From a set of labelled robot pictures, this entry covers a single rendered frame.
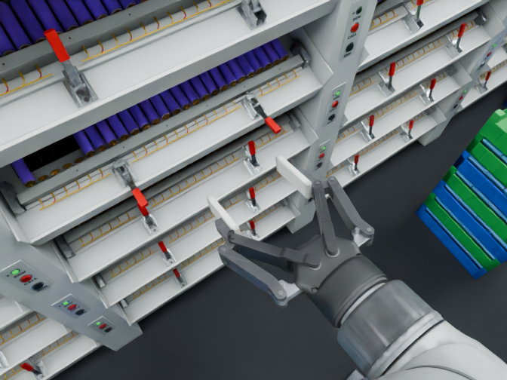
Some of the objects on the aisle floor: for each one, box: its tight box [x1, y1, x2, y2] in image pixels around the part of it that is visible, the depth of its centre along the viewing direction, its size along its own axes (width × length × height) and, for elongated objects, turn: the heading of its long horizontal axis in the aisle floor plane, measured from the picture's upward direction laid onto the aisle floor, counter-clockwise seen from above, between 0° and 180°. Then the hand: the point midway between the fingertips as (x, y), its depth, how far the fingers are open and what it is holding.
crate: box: [415, 204, 487, 280], centre depth 139 cm, size 30×20×8 cm
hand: (253, 190), depth 51 cm, fingers open, 10 cm apart
